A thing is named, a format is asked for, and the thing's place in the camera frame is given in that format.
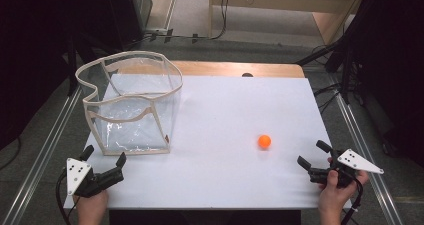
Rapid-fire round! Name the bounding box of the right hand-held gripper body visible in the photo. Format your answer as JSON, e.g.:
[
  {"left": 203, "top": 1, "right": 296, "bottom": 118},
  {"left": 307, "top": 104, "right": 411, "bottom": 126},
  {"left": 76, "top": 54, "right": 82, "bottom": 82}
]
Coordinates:
[{"left": 307, "top": 148, "right": 385, "bottom": 189}]

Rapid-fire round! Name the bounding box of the light wooden furniture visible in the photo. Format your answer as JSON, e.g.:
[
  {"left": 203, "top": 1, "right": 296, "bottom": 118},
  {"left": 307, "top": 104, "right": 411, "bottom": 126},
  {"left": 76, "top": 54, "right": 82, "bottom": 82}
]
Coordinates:
[{"left": 207, "top": 0, "right": 369, "bottom": 47}]

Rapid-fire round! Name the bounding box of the black stand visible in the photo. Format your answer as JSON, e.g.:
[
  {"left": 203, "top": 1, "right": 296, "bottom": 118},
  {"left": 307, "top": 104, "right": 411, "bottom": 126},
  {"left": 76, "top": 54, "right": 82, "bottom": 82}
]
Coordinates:
[
  {"left": 295, "top": 0, "right": 388, "bottom": 105},
  {"left": 65, "top": 34, "right": 101, "bottom": 98}
]

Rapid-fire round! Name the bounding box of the white board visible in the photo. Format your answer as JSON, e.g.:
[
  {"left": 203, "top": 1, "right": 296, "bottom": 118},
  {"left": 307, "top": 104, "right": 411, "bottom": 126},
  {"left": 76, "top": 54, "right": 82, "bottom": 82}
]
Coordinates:
[{"left": 63, "top": 73, "right": 353, "bottom": 210}]

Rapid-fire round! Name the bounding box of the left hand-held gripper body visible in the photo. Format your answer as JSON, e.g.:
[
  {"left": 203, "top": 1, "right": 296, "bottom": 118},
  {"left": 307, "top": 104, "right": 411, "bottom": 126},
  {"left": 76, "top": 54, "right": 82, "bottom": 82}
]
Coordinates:
[{"left": 65, "top": 157, "right": 125, "bottom": 199}]

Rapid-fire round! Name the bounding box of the thin black floor cable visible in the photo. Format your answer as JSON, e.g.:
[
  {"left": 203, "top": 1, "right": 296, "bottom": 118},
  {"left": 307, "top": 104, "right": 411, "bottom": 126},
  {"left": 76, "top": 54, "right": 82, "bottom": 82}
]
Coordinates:
[{"left": 0, "top": 136, "right": 23, "bottom": 171}]

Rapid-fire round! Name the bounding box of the person's left hand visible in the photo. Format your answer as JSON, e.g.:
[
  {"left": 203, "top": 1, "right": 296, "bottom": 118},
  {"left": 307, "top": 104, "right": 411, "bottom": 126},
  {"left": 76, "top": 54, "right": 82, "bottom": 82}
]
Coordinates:
[{"left": 73, "top": 188, "right": 110, "bottom": 219}]

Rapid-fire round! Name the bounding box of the wooden table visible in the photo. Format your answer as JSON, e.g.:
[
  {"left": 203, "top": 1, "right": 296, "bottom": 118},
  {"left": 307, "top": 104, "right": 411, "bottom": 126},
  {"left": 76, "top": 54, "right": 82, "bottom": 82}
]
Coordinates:
[{"left": 113, "top": 60, "right": 306, "bottom": 79}]

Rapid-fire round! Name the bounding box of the metal floor rail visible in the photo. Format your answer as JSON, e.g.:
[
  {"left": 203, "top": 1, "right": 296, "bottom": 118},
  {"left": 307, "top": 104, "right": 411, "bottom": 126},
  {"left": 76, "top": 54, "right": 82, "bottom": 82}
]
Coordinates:
[
  {"left": 334, "top": 93, "right": 405, "bottom": 225},
  {"left": 2, "top": 84, "right": 83, "bottom": 225}
]

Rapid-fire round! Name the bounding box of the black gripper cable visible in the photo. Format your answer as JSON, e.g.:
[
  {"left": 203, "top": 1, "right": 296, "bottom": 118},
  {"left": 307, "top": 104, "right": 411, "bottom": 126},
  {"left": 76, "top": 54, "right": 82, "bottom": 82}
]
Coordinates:
[
  {"left": 340, "top": 176, "right": 364, "bottom": 225},
  {"left": 55, "top": 170, "right": 72, "bottom": 225}
]

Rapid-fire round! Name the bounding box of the dark curtain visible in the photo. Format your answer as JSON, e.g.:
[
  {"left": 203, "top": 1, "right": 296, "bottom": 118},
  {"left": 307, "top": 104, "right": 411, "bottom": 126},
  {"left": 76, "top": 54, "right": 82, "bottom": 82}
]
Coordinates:
[
  {"left": 0, "top": 0, "right": 114, "bottom": 151},
  {"left": 346, "top": 0, "right": 424, "bottom": 169}
]

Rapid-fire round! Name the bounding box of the clear plastic bag beige trim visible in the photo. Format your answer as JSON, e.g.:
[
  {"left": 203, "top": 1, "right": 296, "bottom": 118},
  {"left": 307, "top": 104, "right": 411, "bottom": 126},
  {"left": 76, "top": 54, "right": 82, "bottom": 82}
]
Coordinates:
[{"left": 75, "top": 50, "right": 184, "bottom": 157}]

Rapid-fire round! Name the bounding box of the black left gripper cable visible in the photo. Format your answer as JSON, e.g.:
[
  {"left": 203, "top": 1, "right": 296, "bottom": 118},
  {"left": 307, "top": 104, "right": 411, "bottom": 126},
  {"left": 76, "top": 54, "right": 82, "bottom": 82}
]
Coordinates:
[{"left": 55, "top": 170, "right": 72, "bottom": 225}]

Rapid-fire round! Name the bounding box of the orange ball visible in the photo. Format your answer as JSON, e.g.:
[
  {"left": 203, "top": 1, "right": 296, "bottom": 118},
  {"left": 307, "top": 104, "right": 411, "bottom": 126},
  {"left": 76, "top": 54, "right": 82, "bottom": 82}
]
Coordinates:
[{"left": 257, "top": 134, "right": 272, "bottom": 150}]

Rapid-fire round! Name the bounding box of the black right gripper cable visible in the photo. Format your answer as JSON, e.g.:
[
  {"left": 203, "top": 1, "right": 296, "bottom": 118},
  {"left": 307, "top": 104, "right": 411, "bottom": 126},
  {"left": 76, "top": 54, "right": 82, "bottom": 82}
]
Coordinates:
[{"left": 340, "top": 176, "right": 364, "bottom": 225}]

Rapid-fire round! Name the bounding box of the person's right hand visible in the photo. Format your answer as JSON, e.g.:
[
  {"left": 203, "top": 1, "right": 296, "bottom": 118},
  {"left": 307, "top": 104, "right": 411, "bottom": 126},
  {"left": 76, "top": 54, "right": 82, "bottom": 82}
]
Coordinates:
[{"left": 317, "top": 156, "right": 370, "bottom": 217}]

